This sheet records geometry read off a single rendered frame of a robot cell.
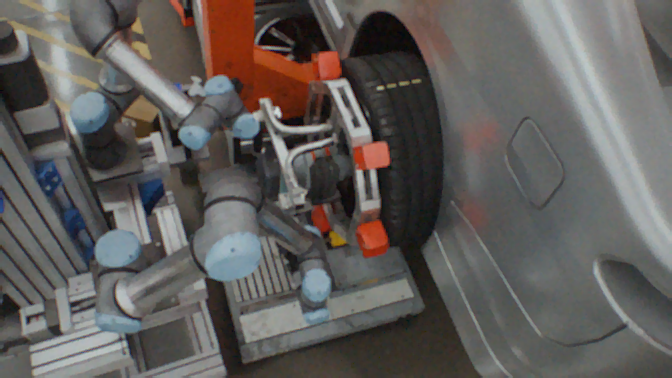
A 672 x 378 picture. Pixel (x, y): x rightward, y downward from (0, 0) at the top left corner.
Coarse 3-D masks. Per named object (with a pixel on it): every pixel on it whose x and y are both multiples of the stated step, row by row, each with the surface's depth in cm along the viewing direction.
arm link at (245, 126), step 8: (248, 112) 159; (224, 120) 157; (232, 120) 156; (240, 120) 155; (248, 120) 156; (256, 120) 158; (232, 128) 157; (240, 128) 156; (248, 128) 157; (256, 128) 159; (240, 136) 157; (248, 136) 158
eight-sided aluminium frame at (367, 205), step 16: (336, 80) 171; (320, 96) 196; (336, 96) 167; (352, 96) 168; (320, 112) 201; (336, 112) 168; (352, 112) 167; (352, 128) 160; (368, 128) 161; (352, 144) 159; (352, 160) 163; (352, 176) 165; (368, 176) 165; (336, 208) 207; (368, 208) 165; (336, 224) 195; (352, 224) 176; (352, 240) 180
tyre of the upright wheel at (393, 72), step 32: (352, 64) 173; (384, 64) 172; (416, 64) 172; (384, 96) 161; (416, 96) 164; (384, 128) 158; (416, 128) 160; (416, 160) 160; (384, 192) 166; (416, 192) 163; (384, 224) 172; (416, 224) 172
